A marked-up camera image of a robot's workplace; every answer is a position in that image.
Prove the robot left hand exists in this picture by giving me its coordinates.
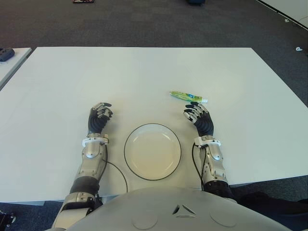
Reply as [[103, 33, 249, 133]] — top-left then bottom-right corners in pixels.
[[87, 102, 114, 135]]

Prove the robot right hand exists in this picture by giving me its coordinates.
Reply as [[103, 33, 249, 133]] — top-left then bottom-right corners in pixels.
[[182, 101, 215, 138]]

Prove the white plate black rim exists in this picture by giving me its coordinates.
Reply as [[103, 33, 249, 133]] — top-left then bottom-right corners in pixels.
[[124, 123, 181, 181]]

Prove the grey robot torso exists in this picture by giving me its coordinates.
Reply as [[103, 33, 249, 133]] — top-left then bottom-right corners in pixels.
[[69, 187, 289, 231]]

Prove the white side table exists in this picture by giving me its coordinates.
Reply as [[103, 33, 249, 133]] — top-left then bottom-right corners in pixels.
[[0, 47, 33, 90]]

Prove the black cloth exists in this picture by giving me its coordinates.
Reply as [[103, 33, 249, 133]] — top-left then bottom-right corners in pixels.
[[231, 191, 308, 222]]

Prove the black handheld controller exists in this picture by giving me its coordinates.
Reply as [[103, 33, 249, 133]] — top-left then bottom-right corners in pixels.
[[0, 48, 15, 63]]

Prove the white long table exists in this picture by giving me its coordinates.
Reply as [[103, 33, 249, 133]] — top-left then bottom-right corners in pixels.
[[256, 0, 308, 25]]

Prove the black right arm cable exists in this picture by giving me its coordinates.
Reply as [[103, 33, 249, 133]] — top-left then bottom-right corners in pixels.
[[192, 143, 207, 191]]

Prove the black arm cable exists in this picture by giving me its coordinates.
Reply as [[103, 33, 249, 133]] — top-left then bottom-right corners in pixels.
[[102, 141, 128, 193], [192, 143, 207, 191]]

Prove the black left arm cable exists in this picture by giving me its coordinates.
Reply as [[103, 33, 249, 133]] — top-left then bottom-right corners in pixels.
[[102, 141, 128, 193]]

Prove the black metal bracket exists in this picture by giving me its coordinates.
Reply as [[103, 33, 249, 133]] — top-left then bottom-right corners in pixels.
[[0, 209, 17, 228]]

